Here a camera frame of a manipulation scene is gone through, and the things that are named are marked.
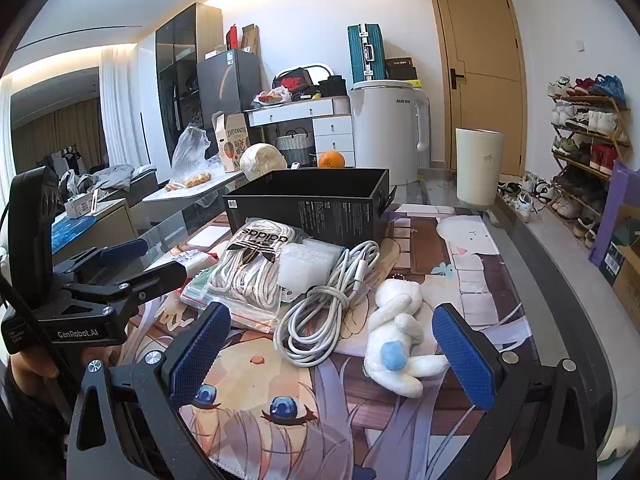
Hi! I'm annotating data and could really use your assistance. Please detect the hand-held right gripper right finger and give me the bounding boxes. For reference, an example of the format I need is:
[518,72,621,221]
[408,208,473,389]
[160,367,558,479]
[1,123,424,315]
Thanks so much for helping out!
[432,303,601,480]

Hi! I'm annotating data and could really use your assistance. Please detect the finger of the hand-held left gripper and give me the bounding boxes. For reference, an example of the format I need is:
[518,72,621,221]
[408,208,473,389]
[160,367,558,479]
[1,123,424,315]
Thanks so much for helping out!
[51,238,149,281]
[59,260,187,323]

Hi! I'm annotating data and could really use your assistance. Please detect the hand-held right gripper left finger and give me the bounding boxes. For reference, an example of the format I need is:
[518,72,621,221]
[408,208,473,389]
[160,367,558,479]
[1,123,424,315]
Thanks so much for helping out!
[67,302,236,480]

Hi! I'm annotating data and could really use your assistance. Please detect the green packet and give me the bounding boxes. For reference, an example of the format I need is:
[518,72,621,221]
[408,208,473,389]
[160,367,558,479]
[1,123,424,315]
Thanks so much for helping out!
[180,267,278,333]

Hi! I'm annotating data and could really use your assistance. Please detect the white plush toy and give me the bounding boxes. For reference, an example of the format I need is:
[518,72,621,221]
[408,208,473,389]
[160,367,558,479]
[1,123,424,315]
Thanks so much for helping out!
[364,275,451,398]

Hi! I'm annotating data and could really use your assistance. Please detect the bag of white shoelaces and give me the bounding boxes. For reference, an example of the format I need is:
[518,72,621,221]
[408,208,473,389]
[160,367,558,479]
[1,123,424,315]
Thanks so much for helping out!
[206,217,303,318]

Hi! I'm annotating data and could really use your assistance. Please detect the white foam sheet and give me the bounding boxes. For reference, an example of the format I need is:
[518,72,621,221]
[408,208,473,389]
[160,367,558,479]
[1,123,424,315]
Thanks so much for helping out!
[277,240,348,301]

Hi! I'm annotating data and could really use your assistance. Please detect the white charging cable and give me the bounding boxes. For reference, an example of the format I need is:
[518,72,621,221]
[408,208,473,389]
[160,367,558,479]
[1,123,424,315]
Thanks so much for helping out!
[274,240,382,368]

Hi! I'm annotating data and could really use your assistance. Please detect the black cardboard box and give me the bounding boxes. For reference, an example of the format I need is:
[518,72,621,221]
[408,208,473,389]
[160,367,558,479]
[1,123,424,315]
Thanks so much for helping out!
[222,168,396,256]

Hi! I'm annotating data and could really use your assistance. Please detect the person's left hand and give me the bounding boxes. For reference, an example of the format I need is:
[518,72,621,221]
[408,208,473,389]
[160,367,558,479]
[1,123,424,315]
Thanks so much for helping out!
[6,347,61,388]

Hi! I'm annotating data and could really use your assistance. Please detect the beige cabinet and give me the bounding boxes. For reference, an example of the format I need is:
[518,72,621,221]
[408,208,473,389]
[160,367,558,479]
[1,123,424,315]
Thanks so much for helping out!
[50,197,141,261]

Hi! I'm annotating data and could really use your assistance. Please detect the white printed packet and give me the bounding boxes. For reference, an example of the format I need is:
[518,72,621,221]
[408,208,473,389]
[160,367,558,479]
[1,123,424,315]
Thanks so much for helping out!
[177,250,216,271]

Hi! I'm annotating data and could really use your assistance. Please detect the blue packet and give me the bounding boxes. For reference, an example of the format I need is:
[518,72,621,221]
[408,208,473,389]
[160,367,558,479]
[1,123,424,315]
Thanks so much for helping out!
[51,217,83,248]

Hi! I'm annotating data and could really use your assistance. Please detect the white tissue box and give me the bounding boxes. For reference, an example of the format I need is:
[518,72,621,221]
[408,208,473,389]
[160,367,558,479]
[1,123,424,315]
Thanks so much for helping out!
[64,191,103,219]

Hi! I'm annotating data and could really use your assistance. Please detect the grey sofa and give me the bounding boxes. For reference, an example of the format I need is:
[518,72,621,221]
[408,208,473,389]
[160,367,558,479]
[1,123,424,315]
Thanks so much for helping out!
[90,165,158,206]

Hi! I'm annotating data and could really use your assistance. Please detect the grey clothes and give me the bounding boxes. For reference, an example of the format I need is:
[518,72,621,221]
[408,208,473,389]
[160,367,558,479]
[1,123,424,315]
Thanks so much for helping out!
[60,164,136,193]

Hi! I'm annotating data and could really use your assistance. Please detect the white side table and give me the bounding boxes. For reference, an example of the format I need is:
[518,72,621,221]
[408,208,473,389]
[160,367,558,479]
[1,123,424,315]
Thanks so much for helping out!
[142,167,248,203]

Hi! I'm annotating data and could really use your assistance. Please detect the brown curtain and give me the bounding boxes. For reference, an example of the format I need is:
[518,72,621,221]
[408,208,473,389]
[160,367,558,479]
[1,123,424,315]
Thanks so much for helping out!
[15,100,103,161]

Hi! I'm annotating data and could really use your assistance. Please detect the printed desk mat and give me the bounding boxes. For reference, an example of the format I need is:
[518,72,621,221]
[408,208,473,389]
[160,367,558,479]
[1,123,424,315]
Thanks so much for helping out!
[145,212,538,480]

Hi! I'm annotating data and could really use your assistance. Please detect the clear plastic food bag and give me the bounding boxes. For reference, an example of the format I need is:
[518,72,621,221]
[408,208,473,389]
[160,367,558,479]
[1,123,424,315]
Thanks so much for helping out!
[167,125,213,191]

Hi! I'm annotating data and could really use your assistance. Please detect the white curtain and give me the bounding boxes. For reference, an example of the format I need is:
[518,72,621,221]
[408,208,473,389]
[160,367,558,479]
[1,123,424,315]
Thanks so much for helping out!
[98,45,146,171]

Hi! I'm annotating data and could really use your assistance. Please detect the cardboard fruit carton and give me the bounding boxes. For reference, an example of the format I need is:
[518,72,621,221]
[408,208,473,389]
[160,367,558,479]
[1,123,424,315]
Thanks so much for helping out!
[212,111,251,173]

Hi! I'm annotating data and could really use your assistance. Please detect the white paper sheet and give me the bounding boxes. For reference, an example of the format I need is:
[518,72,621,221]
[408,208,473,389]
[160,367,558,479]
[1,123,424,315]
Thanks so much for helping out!
[395,204,456,216]

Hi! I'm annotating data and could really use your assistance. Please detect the group of white sneakers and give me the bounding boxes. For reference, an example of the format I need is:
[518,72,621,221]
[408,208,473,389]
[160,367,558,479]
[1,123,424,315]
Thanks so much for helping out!
[497,172,551,223]

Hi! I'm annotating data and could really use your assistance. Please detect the white green object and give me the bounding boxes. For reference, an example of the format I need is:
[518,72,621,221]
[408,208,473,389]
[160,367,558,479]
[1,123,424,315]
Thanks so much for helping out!
[597,425,636,463]

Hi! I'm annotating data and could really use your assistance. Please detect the dark wardrobe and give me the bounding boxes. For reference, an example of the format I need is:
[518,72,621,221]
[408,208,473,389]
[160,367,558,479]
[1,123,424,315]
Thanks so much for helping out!
[155,2,223,181]

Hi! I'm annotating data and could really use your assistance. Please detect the brown cardboard box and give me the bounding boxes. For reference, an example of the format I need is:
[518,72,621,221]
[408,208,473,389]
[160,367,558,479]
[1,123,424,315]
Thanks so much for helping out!
[600,205,640,316]

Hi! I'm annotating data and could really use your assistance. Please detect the woven laundry basket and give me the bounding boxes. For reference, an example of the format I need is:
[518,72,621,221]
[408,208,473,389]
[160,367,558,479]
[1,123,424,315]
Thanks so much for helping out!
[276,127,317,167]

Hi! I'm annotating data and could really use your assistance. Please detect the cream tumbler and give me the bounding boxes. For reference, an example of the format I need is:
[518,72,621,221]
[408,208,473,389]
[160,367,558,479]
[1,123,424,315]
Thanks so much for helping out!
[455,127,504,207]

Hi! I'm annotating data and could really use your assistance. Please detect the grey refrigerator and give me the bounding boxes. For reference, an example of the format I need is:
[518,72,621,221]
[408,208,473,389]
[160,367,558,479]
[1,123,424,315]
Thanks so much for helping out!
[196,50,263,126]

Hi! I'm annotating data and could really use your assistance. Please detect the bag of fruit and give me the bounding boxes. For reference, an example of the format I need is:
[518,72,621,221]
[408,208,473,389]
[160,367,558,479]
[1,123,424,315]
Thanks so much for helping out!
[252,86,292,107]

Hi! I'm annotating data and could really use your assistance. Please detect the white dresser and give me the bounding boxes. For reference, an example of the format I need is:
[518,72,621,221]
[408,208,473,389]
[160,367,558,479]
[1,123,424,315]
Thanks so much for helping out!
[245,95,357,168]

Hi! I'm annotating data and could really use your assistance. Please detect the purple cardboard box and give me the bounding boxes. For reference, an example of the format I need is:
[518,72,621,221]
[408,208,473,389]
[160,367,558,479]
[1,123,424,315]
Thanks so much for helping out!
[589,160,640,266]

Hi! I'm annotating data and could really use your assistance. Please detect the red black shoe box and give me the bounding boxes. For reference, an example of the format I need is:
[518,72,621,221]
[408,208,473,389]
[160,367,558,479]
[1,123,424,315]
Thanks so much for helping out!
[272,67,313,101]

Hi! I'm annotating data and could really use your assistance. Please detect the white electric kettle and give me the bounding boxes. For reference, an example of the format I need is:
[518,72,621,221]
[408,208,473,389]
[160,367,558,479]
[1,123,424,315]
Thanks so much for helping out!
[348,80,432,186]

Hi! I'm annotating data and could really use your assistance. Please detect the flat cardboard piece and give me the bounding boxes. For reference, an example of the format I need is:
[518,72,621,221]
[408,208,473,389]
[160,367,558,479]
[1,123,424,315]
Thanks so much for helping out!
[241,25,261,56]

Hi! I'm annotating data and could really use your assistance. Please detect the black bag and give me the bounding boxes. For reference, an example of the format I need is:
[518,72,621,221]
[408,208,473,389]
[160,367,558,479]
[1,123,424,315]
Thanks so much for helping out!
[317,75,348,98]

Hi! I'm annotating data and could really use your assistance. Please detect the shoe rack with shoes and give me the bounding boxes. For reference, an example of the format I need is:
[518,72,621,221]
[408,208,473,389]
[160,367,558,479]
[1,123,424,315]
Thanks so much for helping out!
[547,75,628,248]

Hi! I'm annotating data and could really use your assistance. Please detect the dark brown box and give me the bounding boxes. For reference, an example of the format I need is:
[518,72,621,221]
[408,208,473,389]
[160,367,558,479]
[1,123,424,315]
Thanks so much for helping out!
[385,56,417,81]

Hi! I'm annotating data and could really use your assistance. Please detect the wooden door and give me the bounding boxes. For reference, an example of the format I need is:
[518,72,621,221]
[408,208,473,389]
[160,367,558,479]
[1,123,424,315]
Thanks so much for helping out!
[426,0,528,178]

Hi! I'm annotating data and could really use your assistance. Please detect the teal suitcase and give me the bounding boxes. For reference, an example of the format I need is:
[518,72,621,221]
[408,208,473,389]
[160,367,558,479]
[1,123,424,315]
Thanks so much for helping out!
[348,24,386,82]

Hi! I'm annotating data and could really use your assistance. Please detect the black cable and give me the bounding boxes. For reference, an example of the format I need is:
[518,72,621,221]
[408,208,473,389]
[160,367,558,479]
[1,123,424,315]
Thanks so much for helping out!
[0,275,71,421]

